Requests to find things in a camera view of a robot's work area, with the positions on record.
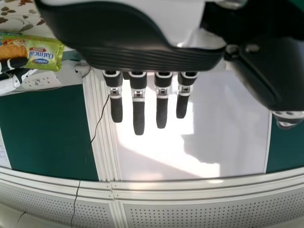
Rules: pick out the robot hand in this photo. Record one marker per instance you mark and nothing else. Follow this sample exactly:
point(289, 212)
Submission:
point(142, 35)
point(9, 78)

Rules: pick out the yellow-green biscuit packet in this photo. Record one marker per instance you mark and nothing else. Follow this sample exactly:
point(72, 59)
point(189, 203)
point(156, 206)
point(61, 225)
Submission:
point(42, 54)

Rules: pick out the plate with brown leaf pattern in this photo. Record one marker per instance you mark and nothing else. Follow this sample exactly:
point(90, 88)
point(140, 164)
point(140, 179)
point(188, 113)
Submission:
point(14, 23)

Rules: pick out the white socket strip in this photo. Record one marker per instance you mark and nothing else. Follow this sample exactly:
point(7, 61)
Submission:
point(40, 80)

